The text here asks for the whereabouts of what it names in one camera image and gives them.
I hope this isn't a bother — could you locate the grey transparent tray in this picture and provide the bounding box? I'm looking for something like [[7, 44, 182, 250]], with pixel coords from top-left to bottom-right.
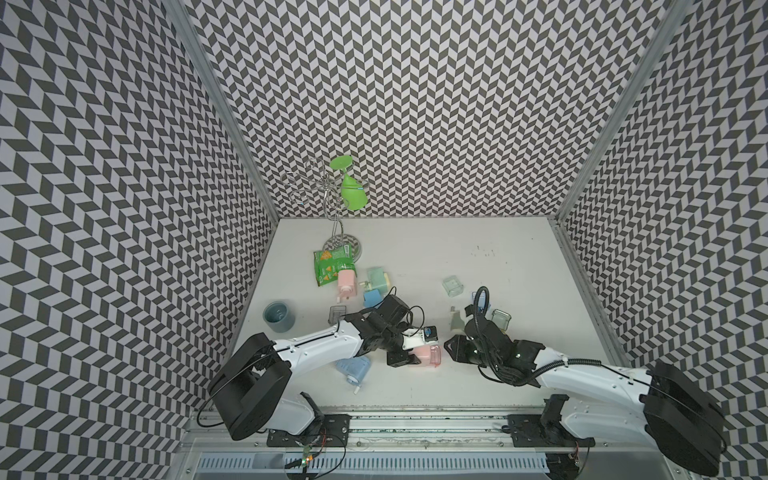
[[491, 309, 511, 333], [328, 304, 347, 325]]

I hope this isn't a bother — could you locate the green plastic cup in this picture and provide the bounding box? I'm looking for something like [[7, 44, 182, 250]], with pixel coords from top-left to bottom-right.
[[329, 155, 368, 211]]

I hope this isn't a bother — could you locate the mint green pencil sharpener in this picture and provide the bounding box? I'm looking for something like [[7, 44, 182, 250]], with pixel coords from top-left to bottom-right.
[[363, 267, 392, 296]]

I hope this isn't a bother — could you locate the teal ceramic cup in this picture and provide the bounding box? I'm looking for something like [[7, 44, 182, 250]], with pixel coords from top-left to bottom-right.
[[262, 301, 295, 333]]

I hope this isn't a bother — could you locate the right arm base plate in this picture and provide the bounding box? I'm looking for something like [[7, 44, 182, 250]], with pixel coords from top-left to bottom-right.
[[501, 414, 596, 449]]

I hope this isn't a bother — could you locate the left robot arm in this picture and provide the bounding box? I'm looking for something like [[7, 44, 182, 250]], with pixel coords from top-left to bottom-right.
[[208, 294, 438, 441]]

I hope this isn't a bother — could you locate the aluminium front rail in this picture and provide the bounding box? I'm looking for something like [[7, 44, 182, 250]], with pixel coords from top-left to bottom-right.
[[178, 402, 658, 452]]

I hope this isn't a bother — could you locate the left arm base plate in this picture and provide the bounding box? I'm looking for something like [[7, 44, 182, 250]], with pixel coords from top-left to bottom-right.
[[266, 414, 352, 448]]

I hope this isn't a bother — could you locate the light blue pencil sharpener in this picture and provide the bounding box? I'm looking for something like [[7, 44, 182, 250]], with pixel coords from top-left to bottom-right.
[[335, 356, 372, 394]]

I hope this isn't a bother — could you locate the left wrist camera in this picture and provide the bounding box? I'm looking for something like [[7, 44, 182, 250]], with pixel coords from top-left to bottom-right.
[[402, 326, 438, 350]]

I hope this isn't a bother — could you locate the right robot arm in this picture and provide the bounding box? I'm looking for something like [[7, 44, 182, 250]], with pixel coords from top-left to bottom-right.
[[444, 321, 727, 476]]

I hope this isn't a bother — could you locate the green snack packet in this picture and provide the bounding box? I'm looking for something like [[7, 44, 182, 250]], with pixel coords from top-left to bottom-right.
[[313, 244, 356, 286]]

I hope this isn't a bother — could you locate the grey transparent tray right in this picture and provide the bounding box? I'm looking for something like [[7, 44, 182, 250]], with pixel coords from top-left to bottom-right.
[[491, 309, 511, 333]]

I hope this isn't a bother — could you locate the grey transparent tray left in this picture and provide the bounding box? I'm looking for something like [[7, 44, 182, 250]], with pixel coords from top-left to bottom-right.
[[328, 304, 347, 325]]

